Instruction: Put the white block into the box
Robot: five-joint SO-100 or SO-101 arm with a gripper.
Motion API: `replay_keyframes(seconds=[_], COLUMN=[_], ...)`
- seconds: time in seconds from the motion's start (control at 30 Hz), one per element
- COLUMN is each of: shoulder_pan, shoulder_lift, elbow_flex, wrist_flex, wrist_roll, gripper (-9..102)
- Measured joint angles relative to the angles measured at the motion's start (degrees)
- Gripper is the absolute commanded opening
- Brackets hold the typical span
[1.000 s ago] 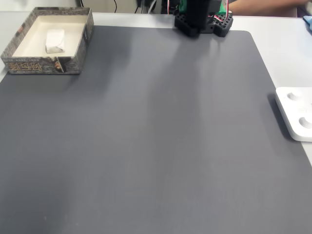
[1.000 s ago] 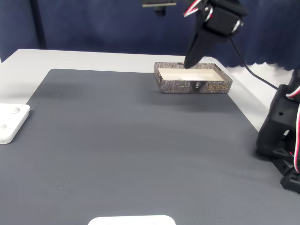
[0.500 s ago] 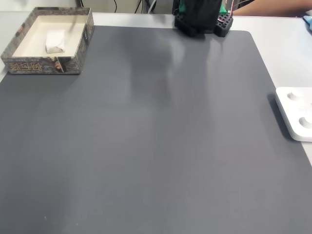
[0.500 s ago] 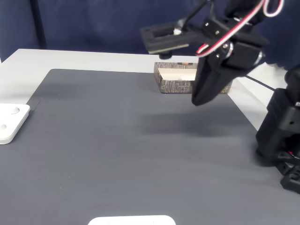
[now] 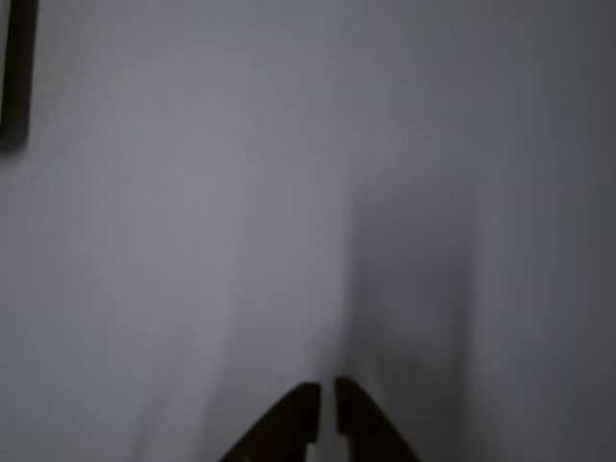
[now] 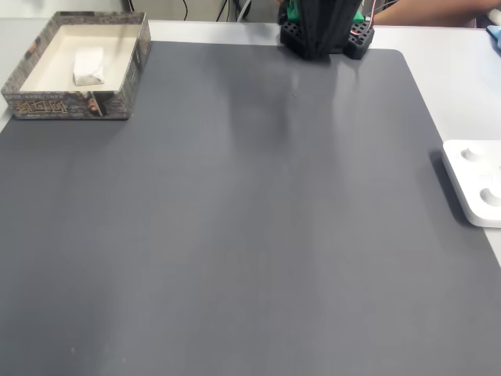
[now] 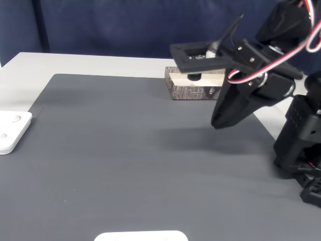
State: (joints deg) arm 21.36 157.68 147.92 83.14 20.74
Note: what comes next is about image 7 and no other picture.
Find patterned open cardboard box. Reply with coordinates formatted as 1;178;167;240
165;66;226;101

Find dark grey table mat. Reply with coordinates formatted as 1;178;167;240
0;73;321;241

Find white plastic base with dimples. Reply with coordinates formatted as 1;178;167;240
0;110;33;155
94;230;189;241

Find dark blue curtain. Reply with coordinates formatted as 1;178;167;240
0;0;321;76

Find red white servo wires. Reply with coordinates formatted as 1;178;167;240
227;0;321;85

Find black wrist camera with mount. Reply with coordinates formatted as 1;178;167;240
170;39;264;81

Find black camera cable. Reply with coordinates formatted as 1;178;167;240
212;14;245;51

